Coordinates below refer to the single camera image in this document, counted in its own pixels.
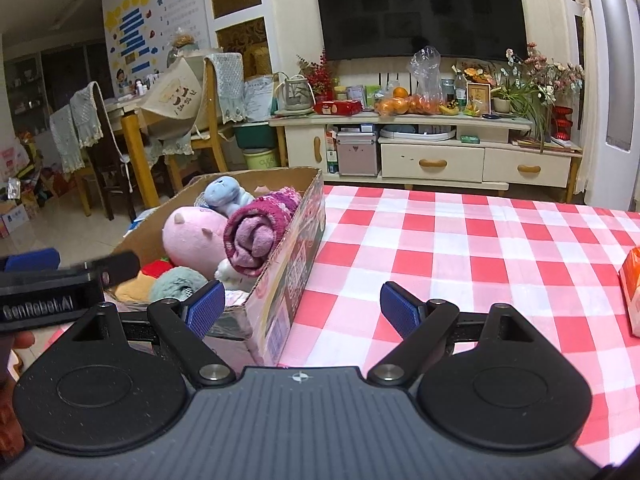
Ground beige printed tote bag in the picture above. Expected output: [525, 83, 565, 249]
[141, 55, 206, 141]

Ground white paper sheet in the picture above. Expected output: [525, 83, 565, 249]
[243, 75, 276, 122]

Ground brown bear plush red shirt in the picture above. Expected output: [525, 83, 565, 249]
[116, 257, 176, 303]

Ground red berry branches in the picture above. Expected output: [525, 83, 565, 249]
[297, 50, 333, 96]

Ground printed cardboard box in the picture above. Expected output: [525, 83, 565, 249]
[111, 166, 327, 368]

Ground orange white packet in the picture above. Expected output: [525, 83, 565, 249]
[618, 246, 640, 338]

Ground dark green storage bin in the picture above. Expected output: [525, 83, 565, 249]
[234, 122, 278, 150]

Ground clear bottle green label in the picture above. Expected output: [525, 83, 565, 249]
[452, 67, 468, 106]

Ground pink white flower bouquet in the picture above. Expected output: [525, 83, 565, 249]
[505, 42, 585, 106]

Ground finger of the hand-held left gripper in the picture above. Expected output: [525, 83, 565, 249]
[82, 251, 141, 286]
[0, 247, 62, 273]

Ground teal fluffy plush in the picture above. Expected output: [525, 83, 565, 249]
[149, 266, 208, 303]

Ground light green trash bin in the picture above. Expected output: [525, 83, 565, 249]
[242, 147, 281, 171]

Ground wall poster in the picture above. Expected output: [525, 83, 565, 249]
[102, 0, 211, 96]

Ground magenta towel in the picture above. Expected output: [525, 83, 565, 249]
[223, 186, 302, 277]

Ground red flat box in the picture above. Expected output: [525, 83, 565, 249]
[314, 100, 362, 116]

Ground clear plastic bag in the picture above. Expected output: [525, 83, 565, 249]
[409, 46, 443, 103]

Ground white round tray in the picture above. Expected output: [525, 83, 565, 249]
[379, 124, 457, 142]

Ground potted green plant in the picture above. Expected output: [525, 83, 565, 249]
[490, 72, 551, 153]

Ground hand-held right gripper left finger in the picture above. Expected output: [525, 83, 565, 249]
[72, 280, 238, 388]

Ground wooden picture frame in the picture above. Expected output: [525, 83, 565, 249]
[466, 82, 492, 115]

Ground pile of oranges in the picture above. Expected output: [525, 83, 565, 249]
[375, 87, 443, 117]

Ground knitted lace chair cover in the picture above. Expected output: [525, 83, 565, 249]
[205, 52, 248, 125]
[49, 81, 105, 173]

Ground pink plush pig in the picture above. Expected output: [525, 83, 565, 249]
[162, 206, 236, 279]

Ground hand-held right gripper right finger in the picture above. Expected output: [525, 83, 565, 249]
[366, 281, 533, 387]

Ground light blue plush toy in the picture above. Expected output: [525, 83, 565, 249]
[204, 175, 256, 217]

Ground white standing air conditioner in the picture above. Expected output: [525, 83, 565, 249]
[580, 0, 640, 211]

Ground black television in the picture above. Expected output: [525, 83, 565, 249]
[311, 0, 530, 61]

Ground dark wooden chair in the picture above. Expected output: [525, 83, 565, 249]
[50, 80, 138, 223]

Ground red candle holder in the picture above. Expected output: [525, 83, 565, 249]
[551, 105, 573, 142]

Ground wooden dining table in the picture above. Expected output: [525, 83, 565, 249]
[102, 95, 211, 208]

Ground cream TV cabinet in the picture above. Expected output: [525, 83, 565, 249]
[269, 110, 583, 203]

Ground pink silver case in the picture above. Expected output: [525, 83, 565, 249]
[336, 130, 380, 177]

